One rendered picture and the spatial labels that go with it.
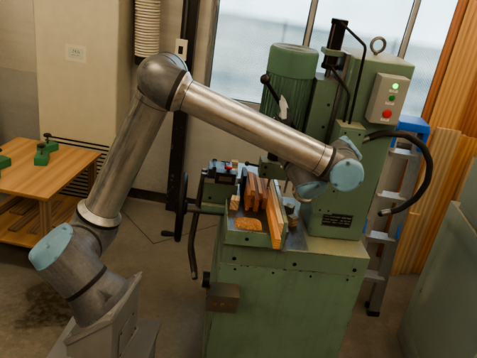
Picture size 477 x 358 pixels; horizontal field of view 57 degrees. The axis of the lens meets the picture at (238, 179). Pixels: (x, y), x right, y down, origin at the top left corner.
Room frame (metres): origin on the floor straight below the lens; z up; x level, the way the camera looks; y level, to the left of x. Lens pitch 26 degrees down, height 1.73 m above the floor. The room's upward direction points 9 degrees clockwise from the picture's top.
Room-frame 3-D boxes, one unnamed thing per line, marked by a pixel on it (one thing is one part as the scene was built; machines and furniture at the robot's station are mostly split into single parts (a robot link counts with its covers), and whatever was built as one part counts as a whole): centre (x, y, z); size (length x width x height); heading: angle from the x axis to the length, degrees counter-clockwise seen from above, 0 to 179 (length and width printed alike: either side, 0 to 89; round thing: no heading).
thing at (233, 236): (1.61, -0.01, 0.87); 0.61 x 0.30 x 0.06; 6
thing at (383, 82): (1.50, -0.46, 1.40); 0.10 x 0.06 x 0.16; 96
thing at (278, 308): (1.62, -0.24, 0.36); 0.58 x 0.45 x 0.71; 96
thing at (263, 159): (1.60, -0.14, 1.03); 0.14 x 0.07 x 0.09; 96
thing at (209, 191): (1.60, 0.07, 0.92); 0.15 x 0.13 x 0.09; 6
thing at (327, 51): (1.62, -0.26, 1.54); 0.08 x 0.08 x 0.17; 6
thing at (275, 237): (1.53, -0.13, 0.92); 0.60 x 0.02 x 0.04; 6
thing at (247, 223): (1.37, -0.06, 0.91); 0.10 x 0.07 x 0.02; 96
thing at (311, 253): (1.62, -0.24, 0.76); 0.57 x 0.45 x 0.09; 96
